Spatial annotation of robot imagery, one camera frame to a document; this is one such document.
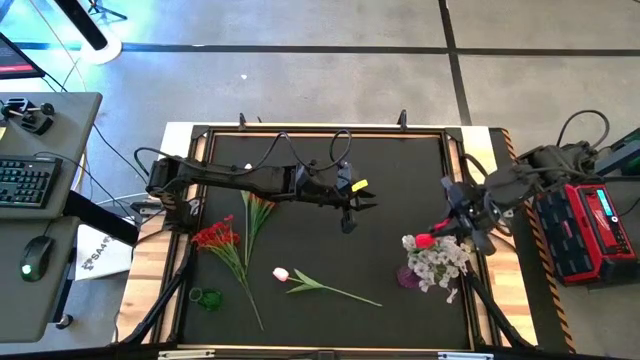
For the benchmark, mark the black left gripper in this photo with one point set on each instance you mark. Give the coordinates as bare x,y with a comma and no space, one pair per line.
320,190

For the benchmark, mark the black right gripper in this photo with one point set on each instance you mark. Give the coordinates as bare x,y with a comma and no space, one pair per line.
472,210

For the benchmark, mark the purple glass vase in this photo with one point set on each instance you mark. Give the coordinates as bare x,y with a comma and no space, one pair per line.
407,279

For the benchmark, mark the red carnation bunch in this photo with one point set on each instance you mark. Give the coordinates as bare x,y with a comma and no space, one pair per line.
215,237
257,215

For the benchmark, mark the pink broad-leaved tulip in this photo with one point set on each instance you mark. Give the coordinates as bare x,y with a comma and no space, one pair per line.
280,273

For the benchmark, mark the green glass vase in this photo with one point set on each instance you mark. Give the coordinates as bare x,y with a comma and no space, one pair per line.
212,299

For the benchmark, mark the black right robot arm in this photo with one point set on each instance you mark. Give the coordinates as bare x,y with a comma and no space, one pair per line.
540,170

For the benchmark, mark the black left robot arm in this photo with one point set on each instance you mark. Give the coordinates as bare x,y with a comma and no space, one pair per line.
225,180

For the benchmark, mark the black table mat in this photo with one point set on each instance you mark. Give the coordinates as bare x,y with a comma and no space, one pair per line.
350,280

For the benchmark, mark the hazard-striped black edge strip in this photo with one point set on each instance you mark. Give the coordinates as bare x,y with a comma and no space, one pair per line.
555,320

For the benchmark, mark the red black power station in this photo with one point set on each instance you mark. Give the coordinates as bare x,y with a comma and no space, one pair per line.
590,235

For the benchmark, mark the pale pink slim tulip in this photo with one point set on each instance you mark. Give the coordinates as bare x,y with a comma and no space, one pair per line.
247,166

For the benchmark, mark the dark equipment case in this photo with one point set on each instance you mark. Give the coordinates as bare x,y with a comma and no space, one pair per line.
625,155

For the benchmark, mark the black slanted panel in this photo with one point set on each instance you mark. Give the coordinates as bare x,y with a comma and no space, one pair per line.
100,217

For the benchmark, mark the white printed paper sign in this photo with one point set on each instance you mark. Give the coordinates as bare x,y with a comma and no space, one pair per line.
100,257

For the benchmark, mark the grey desk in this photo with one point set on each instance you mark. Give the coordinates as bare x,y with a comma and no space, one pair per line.
65,135

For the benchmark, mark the black desk knob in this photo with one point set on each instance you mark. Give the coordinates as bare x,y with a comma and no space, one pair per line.
64,321

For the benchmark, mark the black pole white base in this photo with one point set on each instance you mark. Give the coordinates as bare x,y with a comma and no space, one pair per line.
87,27

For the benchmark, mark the black tripod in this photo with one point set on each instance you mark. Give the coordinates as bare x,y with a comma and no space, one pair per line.
97,7

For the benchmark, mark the black computer mouse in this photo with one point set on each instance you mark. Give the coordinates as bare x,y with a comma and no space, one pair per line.
37,255

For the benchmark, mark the black backlit keyboard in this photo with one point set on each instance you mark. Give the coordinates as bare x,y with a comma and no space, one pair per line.
25,182

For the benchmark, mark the black desk clamp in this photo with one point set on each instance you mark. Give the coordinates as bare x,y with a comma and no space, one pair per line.
30,117

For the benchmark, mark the black angled display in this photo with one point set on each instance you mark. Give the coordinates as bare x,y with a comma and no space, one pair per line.
15,60

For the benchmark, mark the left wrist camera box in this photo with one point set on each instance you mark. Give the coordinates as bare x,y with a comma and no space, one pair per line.
345,177

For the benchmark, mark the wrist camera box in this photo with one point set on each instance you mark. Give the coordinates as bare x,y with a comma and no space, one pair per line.
345,177
452,189

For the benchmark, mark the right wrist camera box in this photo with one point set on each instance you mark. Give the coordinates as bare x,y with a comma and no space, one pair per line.
452,189

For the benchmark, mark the silver metal bracket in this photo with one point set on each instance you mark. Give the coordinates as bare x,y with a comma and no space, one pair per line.
465,356
185,354

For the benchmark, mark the black aluminium table frame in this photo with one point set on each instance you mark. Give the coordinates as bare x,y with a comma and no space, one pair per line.
210,131

